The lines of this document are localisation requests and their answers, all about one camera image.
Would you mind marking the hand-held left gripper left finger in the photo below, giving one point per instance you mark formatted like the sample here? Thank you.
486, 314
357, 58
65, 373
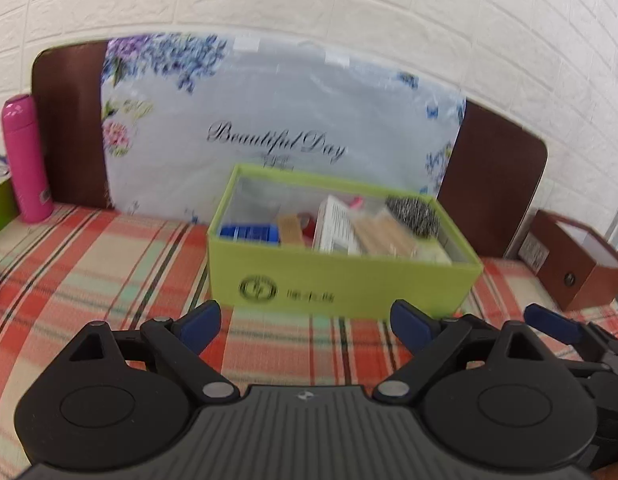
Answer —
201, 324

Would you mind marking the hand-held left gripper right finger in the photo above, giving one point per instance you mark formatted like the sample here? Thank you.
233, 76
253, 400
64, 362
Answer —
411, 325

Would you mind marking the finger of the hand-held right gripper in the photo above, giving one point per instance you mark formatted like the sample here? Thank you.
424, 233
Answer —
551, 322

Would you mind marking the light green storage box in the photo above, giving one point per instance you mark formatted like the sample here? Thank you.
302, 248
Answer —
339, 285

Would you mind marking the blue plastic box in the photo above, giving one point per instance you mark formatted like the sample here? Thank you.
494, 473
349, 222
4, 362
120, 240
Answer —
249, 234

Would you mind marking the red tape roll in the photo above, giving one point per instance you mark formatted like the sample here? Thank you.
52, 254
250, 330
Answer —
307, 220

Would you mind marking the brown cardboard box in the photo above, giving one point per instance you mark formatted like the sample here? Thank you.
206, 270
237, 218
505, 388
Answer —
579, 280

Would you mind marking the tall gold box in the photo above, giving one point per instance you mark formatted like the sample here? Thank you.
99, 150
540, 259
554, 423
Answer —
384, 235

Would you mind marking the steel wool scrubber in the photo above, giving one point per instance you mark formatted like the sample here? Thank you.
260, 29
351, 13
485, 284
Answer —
414, 215

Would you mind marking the red plaid blanket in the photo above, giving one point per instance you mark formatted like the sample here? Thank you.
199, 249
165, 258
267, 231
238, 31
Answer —
89, 270

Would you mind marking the yellow and white medicine box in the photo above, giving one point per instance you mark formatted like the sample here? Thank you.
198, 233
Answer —
334, 225

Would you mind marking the small gold box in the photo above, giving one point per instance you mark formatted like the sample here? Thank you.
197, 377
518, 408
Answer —
290, 230

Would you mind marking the brown wooden headboard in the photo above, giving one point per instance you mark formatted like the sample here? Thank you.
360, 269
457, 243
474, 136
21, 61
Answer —
494, 175

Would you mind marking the pink thermos bottle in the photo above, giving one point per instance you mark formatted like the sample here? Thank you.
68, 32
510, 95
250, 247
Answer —
26, 160

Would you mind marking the floral plastic bag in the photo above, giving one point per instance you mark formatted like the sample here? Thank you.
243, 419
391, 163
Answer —
289, 100

